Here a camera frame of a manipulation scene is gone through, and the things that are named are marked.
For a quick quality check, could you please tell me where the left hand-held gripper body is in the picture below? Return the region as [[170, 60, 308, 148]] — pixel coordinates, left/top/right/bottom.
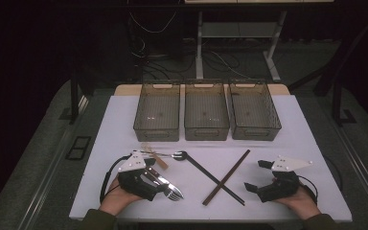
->
[[117, 150, 161, 202]]

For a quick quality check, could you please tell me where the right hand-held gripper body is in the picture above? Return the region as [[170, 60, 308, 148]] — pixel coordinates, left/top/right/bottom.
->
[[256, 154, 314, 203]]

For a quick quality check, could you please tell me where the translucent plastic spoon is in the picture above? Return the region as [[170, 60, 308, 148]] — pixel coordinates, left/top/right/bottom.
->
[[141, 143, 170, 171]]

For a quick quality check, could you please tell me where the brown chopstick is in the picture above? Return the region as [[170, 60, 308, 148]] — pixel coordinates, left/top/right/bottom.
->
[[203, 149, 251, 207], [201, 149, 250, 206]]

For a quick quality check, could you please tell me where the steel spoon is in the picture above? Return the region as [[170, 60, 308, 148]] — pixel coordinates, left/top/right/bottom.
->
[[132, 149, 188, 162]]

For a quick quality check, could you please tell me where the translucent grey plastic bin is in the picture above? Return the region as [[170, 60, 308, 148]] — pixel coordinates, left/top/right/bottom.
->
[[132, 80, 181, 143], [228, 79, 283, 142], [183, 79, 231, 142]]

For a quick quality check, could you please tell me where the person's left hand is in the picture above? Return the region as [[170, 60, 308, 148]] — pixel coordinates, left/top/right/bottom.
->
[[99, 176, 144, 217]]

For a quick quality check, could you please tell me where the person's right hand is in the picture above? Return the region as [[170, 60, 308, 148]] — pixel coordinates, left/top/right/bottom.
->
[[273, 184, 322, 221]]

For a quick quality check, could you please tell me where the white table cover sheet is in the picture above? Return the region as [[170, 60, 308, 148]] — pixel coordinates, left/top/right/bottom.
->
[[69, 94, 354, 223]]

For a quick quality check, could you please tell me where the black floor socket panel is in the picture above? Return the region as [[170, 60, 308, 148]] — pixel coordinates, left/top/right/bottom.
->
[[64, 135, 92, 161]]

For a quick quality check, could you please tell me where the black metal stand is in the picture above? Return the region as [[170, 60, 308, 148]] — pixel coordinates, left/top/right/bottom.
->
[[312, 63, 358, 127], [58, 71, 81, 126]]

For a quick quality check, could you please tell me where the white standing desk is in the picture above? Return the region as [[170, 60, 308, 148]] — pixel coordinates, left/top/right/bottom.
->
[[184, 0, 335, 82]]

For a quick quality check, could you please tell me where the wooden-handled steel knife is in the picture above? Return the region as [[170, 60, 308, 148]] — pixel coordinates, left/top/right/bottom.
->
[[146, 166, 185, 198]]

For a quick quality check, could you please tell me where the left hand-held gripper cable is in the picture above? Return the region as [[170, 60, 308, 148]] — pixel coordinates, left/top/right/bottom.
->
[[99, 154, 132, 204]]

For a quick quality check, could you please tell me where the hand-held gripper cable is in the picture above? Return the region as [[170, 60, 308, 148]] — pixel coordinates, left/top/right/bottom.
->
[[298, 174, 320, 206], [99, 154, 132, 204]]

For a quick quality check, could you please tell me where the right hand-held gripper cable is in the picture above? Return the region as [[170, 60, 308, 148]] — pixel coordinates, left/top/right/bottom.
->
[[298, 174, 320, 206]]

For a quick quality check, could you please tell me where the metal floor rail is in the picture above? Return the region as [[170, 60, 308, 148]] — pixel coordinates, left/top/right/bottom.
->
[[20, 95, 89, 230], [329, 118, 368, 221]]

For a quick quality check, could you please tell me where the black floor cable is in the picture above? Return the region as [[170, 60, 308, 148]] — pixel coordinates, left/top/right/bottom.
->
[[141, 56, 196, 81]]

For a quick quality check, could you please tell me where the hanging white cable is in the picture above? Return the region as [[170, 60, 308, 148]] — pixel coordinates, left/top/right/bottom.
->
[[128, 11, 177, 35]]

